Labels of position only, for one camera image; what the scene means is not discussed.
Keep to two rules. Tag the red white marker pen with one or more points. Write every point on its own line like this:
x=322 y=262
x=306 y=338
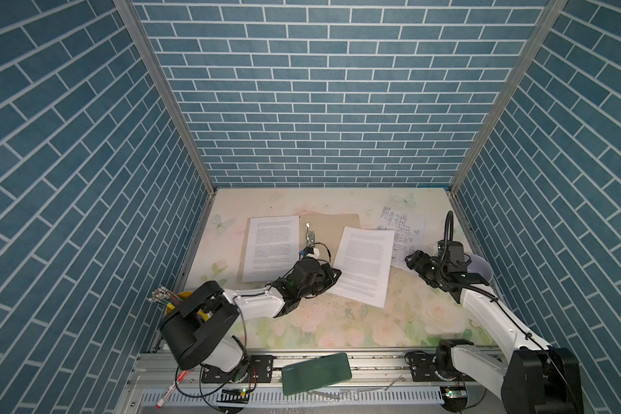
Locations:
x=166 y=396

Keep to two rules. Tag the beige paper folder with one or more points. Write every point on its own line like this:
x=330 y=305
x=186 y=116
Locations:
x=328 y=231

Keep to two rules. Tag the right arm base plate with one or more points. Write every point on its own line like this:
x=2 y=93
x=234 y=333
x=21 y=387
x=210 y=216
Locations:
x=423 y=368

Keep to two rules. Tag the technical drawing sheet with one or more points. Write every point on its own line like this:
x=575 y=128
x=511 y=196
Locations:
x=409 y=233

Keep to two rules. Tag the printed text sheet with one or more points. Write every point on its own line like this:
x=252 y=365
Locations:
x=272 y=247
x=364 y=257

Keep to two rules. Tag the coloured pencils bundle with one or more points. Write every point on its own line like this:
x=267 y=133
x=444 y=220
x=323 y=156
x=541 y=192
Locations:
x=165 y=297

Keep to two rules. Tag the metal folder clip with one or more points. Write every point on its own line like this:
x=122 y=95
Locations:
x=309 y=236

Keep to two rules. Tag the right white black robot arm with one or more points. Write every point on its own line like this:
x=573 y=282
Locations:
x=532 y=376

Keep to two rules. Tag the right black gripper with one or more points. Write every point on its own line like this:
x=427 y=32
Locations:
x=418 y=260

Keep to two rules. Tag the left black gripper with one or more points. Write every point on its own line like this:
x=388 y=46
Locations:
x=329 y=280

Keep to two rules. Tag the green phone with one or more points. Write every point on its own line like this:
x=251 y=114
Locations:
x=316 y=373

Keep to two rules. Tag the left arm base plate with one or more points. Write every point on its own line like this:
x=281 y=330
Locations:
x=253 y=368

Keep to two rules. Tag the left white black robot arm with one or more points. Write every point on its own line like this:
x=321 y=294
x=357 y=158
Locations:
x=197 y=329

